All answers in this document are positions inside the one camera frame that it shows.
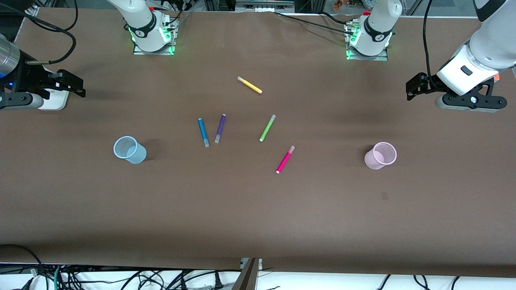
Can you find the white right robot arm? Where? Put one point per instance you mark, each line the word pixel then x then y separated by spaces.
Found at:
pixel 139 16

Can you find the orange background object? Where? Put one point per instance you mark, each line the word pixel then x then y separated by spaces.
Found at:
pixel 338 5

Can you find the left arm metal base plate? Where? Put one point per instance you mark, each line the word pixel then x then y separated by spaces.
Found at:
pixel 379 57

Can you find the pink marker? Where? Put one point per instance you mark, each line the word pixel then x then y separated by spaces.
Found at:
pixel 285 160

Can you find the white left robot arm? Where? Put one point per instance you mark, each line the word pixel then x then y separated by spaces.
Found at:
pixel 492 44

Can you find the blue marker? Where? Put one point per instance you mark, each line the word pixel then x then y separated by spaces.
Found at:
pixel 203 132

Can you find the green marker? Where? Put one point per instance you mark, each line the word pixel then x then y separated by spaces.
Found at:
pixel 267 129

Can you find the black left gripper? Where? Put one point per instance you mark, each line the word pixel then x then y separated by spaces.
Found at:
pixel 427 82

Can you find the purple marker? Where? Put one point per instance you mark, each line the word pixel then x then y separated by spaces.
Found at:
pixel 220 127

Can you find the translucent pink cup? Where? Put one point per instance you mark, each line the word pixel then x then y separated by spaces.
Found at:
pixel 373 159

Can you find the yellow marker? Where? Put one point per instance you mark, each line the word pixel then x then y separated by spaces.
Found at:
pixel 250 85

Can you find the translucent blue cup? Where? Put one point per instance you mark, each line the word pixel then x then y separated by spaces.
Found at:
pixel 137 155

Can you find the black power plug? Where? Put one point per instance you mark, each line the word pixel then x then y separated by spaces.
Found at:
pixel 218 282

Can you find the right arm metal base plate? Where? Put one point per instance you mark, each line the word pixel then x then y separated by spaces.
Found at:
pixel 161 51

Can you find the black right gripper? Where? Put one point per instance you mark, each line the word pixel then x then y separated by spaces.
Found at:
pixel 29 76

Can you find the aluminium frame bar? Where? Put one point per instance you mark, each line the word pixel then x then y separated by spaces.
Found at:
pixel 264 4

